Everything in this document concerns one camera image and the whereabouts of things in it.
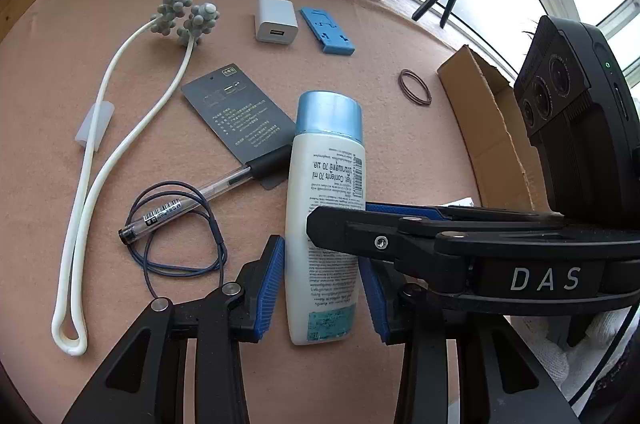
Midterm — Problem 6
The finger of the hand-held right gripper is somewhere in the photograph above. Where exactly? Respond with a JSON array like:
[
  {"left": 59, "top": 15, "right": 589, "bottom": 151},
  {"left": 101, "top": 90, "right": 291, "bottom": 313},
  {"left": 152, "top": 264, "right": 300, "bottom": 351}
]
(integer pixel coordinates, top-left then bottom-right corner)
[
  {"left": 306, "top": 204, "right": 476, "bottom": 292},
  {"left": 365, "top": 201, "right": 566, "bottom": 230}
]

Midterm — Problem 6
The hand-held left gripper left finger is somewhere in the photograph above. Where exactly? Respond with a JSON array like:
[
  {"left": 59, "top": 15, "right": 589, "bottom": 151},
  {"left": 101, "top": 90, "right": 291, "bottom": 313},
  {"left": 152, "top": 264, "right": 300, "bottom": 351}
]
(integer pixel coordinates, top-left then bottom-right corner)
[{"left": 62, "top": 234, "right": 286, "bottom": 424}]

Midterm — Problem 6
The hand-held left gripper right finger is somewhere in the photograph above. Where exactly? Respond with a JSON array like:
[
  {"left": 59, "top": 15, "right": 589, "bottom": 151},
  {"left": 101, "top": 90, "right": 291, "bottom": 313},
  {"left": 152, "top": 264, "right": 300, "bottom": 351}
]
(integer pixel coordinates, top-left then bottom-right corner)
[{"left": 357, "top": 257, "right": 581, "bottom": 424}]

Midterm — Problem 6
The dark blue cord loop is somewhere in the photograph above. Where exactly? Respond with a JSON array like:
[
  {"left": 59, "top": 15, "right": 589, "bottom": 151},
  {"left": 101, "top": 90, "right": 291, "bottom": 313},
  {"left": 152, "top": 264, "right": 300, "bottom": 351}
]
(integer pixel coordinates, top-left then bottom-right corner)
[{"left": 129, "top": 181, "right": 230, "bottom": 300}]

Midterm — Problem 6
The white lotion bottle blue cap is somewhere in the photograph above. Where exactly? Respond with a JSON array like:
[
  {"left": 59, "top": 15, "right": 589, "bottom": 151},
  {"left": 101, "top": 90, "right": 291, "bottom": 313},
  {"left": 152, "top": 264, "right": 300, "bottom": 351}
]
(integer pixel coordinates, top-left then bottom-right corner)
[{"left": 284, "top": 90, "right": 368, "bottom": 346}]

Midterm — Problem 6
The cardboard box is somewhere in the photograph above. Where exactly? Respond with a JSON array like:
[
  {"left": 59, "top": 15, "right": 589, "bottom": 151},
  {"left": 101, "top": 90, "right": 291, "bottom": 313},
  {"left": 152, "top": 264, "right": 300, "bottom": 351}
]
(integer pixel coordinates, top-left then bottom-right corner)
[{"left": 436, "top": 44, "right": 551, "bottom": 210}]

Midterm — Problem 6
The clear pen with black cap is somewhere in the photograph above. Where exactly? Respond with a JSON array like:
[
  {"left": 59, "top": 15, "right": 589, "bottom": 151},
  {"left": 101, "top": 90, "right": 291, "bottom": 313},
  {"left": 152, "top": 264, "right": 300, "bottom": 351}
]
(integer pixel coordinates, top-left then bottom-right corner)
[{"left": 118, "top": 149, "right": 296, "bottom": 246}]

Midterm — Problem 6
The dark grey printed card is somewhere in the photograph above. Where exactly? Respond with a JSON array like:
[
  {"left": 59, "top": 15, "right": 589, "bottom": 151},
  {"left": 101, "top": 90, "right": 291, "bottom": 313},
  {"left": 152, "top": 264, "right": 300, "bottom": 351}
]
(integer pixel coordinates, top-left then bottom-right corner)
[{"left": 181, "top": 64, "right": 297, "bottom": 190}]

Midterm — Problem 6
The white massager with grey balls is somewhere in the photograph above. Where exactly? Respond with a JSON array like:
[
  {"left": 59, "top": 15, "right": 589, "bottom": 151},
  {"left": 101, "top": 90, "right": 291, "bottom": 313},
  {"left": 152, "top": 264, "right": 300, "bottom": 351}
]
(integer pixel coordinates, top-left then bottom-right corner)
[{"left": 51, "top": 0, "right": 221, "bottom": 356}]

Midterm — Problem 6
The person's right hand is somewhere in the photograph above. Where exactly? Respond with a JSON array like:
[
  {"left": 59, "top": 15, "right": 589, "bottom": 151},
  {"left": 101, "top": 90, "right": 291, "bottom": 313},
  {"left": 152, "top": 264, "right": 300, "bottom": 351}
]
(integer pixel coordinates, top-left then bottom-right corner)
[{"left": 545, "top": 307, "right": 629, "bottom": 400}]

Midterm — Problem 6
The pink tablecloth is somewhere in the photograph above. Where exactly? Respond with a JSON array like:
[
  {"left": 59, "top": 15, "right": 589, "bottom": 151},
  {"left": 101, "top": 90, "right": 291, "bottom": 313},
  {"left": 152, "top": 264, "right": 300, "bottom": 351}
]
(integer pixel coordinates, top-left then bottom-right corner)
[{"left": 0, "top": 0, "right": 551, "bottom": 424}]

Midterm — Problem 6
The blue phone stand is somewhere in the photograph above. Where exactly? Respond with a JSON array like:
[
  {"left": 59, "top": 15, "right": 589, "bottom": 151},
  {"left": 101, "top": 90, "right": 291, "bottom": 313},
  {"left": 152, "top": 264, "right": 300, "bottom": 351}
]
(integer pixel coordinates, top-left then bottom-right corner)
[{"left": 299, "top": 6, "right": 357, "bottom": 55}]

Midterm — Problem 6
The white usb charger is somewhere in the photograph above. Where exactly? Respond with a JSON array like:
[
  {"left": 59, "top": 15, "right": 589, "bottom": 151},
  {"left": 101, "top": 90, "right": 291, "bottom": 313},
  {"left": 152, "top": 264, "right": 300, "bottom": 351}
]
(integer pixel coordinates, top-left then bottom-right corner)
[{"left": 253, "top": 0, "right": 299, "bottom": 45}]

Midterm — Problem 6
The brown hair tie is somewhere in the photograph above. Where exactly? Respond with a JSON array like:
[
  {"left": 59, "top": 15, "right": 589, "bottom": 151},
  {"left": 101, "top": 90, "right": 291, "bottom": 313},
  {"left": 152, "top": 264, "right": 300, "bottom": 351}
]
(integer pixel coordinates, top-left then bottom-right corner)
[
  {"left": 400, "top": 70, "right": 432, "bottom": 106},
  {"left": 398, "top": 68, "right": 431, "bottom": 105}
]

